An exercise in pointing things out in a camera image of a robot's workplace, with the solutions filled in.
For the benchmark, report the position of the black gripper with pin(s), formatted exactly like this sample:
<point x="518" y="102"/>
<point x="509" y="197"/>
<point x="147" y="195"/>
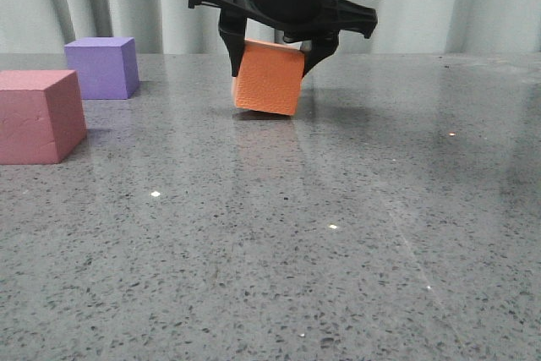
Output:
<point x="299" y="20"/>

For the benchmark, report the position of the orange foam cube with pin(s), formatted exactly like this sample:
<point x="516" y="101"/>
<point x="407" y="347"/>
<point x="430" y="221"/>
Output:
<point x="269" y="78"/>

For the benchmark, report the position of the purple foam cube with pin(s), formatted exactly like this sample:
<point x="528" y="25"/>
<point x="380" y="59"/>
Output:
<point x="106" y="67"/>

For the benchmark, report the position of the white pleated curtain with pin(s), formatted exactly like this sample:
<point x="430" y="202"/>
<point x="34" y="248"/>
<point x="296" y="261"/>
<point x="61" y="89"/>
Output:
<point x="171" y="27"/>

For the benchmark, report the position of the pink foam cube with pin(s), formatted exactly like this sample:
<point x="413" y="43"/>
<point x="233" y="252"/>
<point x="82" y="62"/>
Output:
<point x="42" y="117"/>

